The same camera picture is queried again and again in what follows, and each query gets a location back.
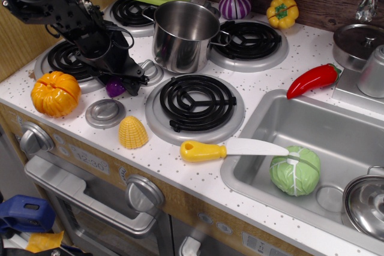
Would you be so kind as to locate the purple striped toy onion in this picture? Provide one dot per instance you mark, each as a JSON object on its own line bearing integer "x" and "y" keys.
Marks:
{"x": 234, "y": 9}

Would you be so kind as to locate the yellow toy corn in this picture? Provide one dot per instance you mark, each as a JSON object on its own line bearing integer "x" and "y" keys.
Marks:
{"x": 132, "y": 134}

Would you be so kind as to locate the red toy chili pepper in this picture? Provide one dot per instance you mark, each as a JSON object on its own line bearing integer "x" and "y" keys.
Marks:
{"x": 314, "y": 78}

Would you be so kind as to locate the back right black burner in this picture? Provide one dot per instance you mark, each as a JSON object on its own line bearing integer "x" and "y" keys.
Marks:
{"x": 247, "y": 46}

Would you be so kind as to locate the blue clamp tool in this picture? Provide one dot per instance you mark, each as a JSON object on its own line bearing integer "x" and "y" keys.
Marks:
{"x": 27, "y": 214}

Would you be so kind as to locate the steel pot with lid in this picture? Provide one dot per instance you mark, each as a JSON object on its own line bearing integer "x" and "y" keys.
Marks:
{"x": 353, "y": 44}

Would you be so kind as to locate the purple toy eggplant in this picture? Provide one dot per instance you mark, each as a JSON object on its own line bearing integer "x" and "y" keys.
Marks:
{"x": 114, "y": 87}

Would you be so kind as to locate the silver oven door handle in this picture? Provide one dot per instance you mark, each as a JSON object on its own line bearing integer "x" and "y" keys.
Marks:
{"x": 70, "y": 188}

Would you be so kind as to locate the stainless steel pot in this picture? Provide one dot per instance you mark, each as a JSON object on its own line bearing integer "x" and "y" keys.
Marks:
{"x": 183, "y": 31}

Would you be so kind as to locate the upper silver stove knob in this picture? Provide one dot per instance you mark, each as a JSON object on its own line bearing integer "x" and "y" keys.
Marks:
{"x": 153, "y": 71}

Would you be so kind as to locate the steel pan in sink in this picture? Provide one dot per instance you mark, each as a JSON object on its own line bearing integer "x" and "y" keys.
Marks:
{"x": 363, "y": 203}

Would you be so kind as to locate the yellow handled toy knife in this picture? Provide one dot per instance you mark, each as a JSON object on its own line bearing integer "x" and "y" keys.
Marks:
{"x": 195, "y": 151}

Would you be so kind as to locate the right oven dial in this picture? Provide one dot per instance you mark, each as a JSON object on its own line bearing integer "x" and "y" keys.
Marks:
{"x": 142, "y": 195}

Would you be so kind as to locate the orange toy pumpkin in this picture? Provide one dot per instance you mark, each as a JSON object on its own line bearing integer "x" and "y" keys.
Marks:
{"x": 56, "y": 94}

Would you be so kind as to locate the silver stove knob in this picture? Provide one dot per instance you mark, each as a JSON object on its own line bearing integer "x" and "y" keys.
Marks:
{"x": 153, "y": 71}
{"x": 106, "y": 113}

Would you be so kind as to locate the yellow toy bell pepper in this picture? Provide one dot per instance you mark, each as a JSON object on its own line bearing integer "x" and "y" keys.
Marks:
{"x": 282, "y": 14}

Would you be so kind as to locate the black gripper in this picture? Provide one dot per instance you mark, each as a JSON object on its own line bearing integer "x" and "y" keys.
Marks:
{"x": 105, "y": 52}

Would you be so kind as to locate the silver kettle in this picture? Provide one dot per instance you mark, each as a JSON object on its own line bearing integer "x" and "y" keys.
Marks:
{"x": 371, "y": 79}

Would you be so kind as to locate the green toy cabbage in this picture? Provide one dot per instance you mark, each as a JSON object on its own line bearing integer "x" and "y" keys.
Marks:
{"x": 296, "y": 174}

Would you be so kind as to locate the black burner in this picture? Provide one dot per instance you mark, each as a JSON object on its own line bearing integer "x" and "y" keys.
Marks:
{"x": 63, "y": 57}
{"x": 127, "y": 14}
{"x": 247, "y": 46}
{"x": 194, "y": 107}

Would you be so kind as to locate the back left black burner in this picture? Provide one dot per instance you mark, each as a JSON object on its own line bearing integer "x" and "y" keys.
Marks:
{"x": 127, "y": 14}

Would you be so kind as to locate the lower silver stove knob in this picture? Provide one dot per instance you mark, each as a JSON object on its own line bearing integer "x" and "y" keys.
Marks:
{"x": 106, "y": 113}

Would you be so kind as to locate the oven dial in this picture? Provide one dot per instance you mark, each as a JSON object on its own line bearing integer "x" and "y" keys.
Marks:
{"x": 35, "y": 139}
{"x": 142, "y": 195}

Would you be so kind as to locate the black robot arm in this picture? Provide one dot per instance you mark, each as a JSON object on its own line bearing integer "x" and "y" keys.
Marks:
{"x": 69, "y": 18}

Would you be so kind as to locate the front right black burner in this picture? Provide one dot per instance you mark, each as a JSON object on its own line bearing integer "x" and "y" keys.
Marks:
{"x": 194, "y": 107}

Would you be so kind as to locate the silver sink basin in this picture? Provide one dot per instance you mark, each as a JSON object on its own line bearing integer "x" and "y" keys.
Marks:
{"x": 348, "y": 144}

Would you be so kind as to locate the left oven dial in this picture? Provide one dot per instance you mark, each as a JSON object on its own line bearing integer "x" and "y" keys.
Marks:
{"x": 35, "y": 139}

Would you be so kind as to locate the front left black burner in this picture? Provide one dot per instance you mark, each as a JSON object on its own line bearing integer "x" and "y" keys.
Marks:
{"x": 63, "y": 57}

